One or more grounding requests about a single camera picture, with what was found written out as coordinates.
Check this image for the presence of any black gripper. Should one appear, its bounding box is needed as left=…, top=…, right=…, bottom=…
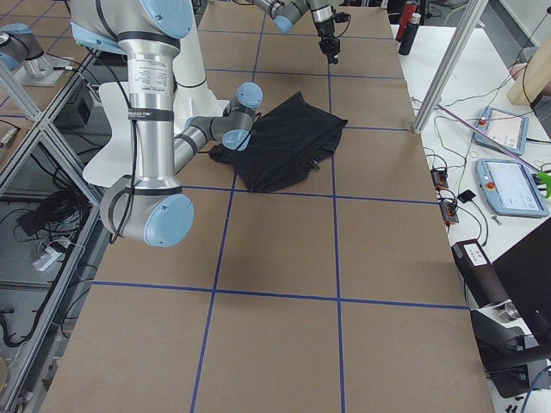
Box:
left=314, top=11, right=350, bottom=65

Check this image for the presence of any black printed t-shirt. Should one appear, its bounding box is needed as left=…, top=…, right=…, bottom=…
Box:
left=208, top=91, right=348, bottom=193

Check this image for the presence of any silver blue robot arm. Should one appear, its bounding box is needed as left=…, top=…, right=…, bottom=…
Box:
left=71, top=1, right=263, bottom=248
left=252, top=0, right=351, bottom=65

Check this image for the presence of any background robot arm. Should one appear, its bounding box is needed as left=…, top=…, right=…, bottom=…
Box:
left=1, top=23, right=61, bottom=87

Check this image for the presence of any black bottle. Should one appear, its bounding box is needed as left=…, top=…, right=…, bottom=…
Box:
left=398, top=13, right=421, bottom=56

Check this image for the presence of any dark red bottle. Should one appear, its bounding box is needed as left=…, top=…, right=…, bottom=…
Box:
left=395, top=0, right=418, bottom=42

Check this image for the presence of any metal reacher grabber stick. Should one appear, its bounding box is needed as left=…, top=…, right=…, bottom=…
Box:
left=436, top=104, right=540, bottom=173

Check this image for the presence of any orange circuit board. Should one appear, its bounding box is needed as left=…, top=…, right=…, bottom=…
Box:
left=439, top=199, right=459, bottom=226
left=430, top=169, right=449, bottom=191

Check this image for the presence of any far blue teach pendant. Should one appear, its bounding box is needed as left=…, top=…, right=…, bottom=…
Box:
left=473, top=107, right=529, bottom=155

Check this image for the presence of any blue teach pendant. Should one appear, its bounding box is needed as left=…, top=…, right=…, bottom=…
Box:
left=475, top=159, right=549, bottom=218
left=473, top=107, right=529, bottom=155

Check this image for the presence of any wooden beam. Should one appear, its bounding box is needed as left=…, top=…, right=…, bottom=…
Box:
left=507, top=38, right=550, bottom=106

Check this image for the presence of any near blue teach pendant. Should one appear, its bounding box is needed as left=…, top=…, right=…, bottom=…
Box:
left=475, top=159, right=549, bottom=218

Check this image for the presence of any green plastic object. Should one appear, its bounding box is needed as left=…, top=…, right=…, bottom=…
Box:
left=536, top=171, right=551, bottom=199

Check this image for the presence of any black box with label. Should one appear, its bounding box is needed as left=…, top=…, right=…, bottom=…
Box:
left=451, top=239, right=510, bottom=307

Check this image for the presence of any black monitor stand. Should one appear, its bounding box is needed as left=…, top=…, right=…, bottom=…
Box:
left=470, top=300, right=550, bottom=398

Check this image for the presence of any white power strip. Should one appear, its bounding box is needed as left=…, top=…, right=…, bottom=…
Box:
left=34, top=244, right=65, bottom=272

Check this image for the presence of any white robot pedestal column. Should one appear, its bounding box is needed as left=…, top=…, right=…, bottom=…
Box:
left=173, top=0, right=207, bottom=89

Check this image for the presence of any white pedestal base plate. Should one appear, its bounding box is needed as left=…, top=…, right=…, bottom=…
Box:
left=173, top=84, right=228, bottom=133

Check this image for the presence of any aluminium frame post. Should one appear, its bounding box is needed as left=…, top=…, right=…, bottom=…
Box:
left=412, top=0, right=488, bottom=134

